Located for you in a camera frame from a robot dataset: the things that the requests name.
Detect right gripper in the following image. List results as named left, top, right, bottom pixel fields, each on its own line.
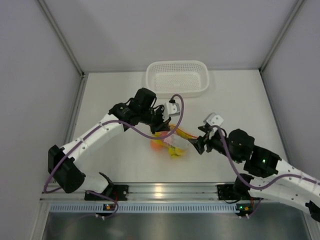
left=189, top=125, right=244, bottom=164

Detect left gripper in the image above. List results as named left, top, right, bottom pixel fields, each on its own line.
left=139, top=105, right=171, bottom=135

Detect clear zip top bag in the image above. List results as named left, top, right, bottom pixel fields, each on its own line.
left=149, top=123, right=200, bottom=160

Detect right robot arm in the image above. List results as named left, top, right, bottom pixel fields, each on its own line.
left=188, top=124, right=320, bottom=222

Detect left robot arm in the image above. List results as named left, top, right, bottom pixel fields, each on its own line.
left=47, top=87, right=184, bottom=200

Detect pink fake peach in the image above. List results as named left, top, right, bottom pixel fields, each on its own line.
left=158, top=131, right=171, bottom=140

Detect orange fake fruit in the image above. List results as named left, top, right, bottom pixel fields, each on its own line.
left=150, top=139, right=165, bottom=152

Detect yellow fake bananas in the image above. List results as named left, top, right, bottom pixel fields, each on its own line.
left=152, top=127, right=193, bottom=160

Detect white perforated plastic basket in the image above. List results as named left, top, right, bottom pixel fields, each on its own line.
left=145, top=60, right=210, bottom=98

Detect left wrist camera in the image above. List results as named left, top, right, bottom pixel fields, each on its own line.
left=162, top=101, right=181, bottom=121

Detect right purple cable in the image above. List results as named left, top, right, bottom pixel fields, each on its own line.
left=208, top=125, right=320, bottom=218

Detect purple cable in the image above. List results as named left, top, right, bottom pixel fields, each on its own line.
left=208, top=125, right=320, bottom=218
left=43, top=93, right=185, bottom=221

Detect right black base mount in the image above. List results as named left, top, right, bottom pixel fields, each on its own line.
left=216, top=184, right=242, bottom=202

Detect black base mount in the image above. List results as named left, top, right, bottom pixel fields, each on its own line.
left=216, top=184, right=242, bottom=202
left=84, top=184, right=129, bottom=201

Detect aluminium mounting rail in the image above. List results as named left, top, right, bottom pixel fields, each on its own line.
left=40, top=182, right=231, bottom=201

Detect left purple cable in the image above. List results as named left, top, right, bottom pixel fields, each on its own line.
left=43, top=93, right=185, bottom=221

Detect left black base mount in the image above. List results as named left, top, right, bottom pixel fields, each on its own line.
left=84, top=184, right=129, bottom=201

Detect left aluminium frame post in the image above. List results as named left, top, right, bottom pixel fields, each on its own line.
left=37, top=0, right=86, bottom=77

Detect aluminium frame post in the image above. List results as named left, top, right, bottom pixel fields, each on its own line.
left=37, top=0, right=86, bottom=77
left=258, top=0, right=307, bottom=74

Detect white slotted cable duct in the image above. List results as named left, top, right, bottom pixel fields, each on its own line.
left=50, top=202, right=250, bottom=214

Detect right aluminium frame post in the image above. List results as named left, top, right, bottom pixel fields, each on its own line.
left=258, top=0, right=307, bottom=74

